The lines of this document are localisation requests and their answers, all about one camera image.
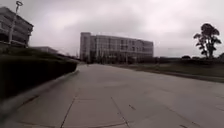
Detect grey concrete kerb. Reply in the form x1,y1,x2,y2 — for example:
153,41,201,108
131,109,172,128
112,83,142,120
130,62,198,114
0,68,80,123

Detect large pale multi-storey building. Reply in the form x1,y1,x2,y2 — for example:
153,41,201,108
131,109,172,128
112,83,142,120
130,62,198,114
79,31,155,64

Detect tall street lamp pole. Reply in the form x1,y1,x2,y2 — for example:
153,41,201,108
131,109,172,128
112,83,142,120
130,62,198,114
7,0,24,46

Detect dark leafy tree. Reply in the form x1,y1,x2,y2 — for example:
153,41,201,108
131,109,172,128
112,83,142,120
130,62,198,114
192,22,223,60

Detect grey building with balconies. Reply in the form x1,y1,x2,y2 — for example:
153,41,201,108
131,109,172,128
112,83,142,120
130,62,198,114
0,6,35,48

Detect grass strip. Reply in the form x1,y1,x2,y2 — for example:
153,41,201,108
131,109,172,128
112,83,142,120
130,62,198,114
109,61,224,84

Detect dark trimmed hedge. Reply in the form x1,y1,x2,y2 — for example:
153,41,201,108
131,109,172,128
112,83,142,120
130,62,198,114
0,53,79,100

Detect low pale building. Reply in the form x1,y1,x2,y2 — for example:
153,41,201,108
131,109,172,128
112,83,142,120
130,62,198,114
31,46,61,55

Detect grey concrete slab road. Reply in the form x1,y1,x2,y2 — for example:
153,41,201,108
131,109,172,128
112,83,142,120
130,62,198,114
3,63,224,128

